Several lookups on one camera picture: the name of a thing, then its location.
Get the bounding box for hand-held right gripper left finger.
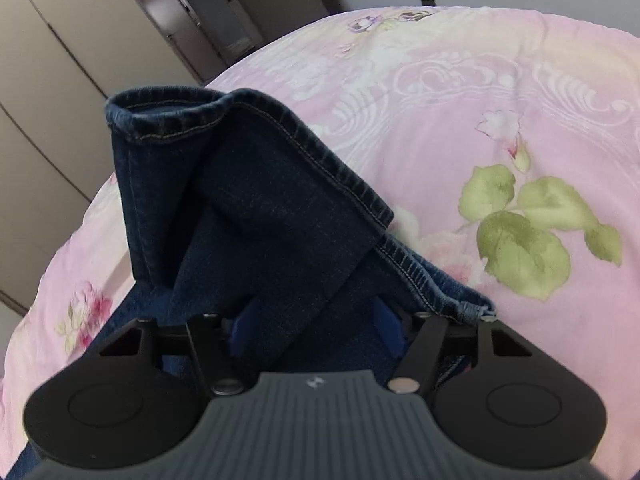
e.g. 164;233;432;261
98;309;262;398

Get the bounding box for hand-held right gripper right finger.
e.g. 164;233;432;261
372;298;534;396

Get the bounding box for dark blue denim pants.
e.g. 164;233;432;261
7;87;497;480

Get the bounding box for pink floral bed sheet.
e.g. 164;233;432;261
0;6;640;480

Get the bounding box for brown wooden cabinet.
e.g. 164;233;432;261
131;0;228;84

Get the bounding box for grey door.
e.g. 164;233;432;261
186;0;265;62

